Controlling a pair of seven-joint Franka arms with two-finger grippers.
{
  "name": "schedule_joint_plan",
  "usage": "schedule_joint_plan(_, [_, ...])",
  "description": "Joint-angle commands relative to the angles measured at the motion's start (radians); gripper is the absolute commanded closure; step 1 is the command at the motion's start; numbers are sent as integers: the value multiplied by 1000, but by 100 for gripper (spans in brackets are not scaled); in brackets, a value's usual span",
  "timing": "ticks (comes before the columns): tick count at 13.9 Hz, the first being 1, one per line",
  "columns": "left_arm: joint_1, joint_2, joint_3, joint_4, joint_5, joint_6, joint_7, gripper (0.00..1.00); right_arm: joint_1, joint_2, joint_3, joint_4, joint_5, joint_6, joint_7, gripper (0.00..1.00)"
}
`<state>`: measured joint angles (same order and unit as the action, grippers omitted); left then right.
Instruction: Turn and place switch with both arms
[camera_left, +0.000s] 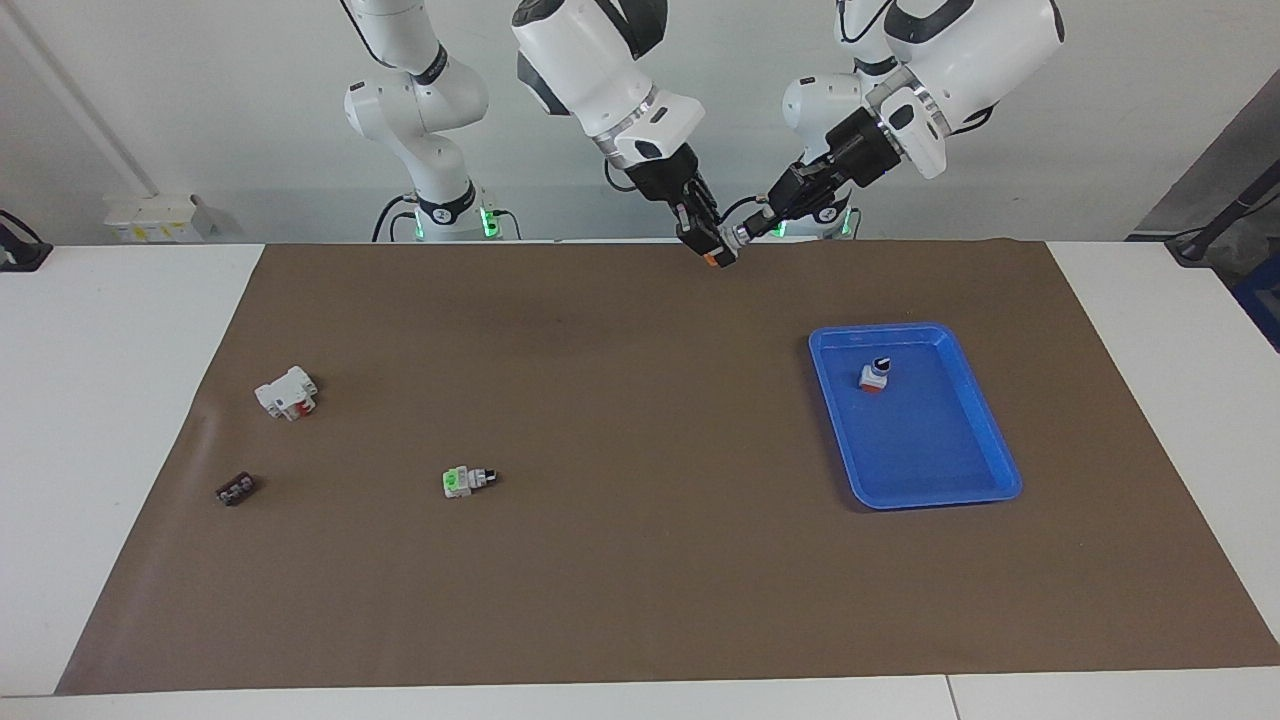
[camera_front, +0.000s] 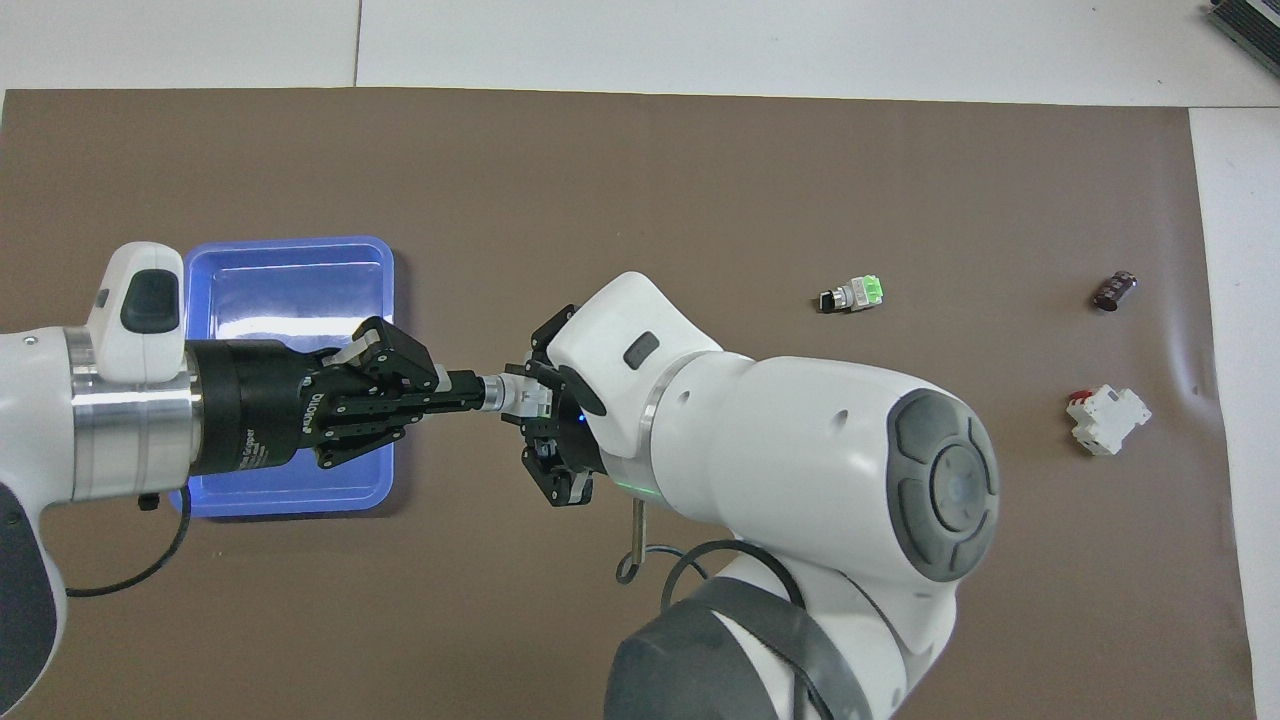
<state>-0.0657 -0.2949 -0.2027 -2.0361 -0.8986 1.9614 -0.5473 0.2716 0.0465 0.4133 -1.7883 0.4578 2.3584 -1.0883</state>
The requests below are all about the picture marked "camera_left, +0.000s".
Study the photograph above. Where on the black clamp mount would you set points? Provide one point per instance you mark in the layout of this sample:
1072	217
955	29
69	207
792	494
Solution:
22	252

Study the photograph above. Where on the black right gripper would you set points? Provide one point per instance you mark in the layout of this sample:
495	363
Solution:
665	175

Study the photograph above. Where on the black tripod stand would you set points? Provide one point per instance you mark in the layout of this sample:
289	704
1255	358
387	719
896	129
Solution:
1215	225

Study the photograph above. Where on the selector switch white base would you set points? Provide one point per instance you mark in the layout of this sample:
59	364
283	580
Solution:
874	377

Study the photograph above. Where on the selector switch green base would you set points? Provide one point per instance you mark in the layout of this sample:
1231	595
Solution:
462	482

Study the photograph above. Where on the brown table mat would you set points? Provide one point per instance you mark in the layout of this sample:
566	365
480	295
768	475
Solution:
640	500

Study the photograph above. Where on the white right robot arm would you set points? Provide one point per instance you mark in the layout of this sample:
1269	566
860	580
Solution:
590	60

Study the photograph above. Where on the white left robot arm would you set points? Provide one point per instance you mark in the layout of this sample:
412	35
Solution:
980	50

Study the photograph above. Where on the white circuit breaker red lever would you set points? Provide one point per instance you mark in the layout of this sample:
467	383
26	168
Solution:
280	395

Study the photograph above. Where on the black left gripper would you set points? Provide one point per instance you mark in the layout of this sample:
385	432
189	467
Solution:
850	155

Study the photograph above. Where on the blue plastic tray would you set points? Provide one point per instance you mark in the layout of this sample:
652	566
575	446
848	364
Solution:
930	440

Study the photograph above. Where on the selector switch orange base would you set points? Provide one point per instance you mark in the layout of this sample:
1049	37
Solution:
742	236

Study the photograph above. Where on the blue storage bin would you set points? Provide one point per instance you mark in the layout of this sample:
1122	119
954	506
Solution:
1262	312

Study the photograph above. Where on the white cardboard box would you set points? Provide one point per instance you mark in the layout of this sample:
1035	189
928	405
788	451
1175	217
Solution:
160	218

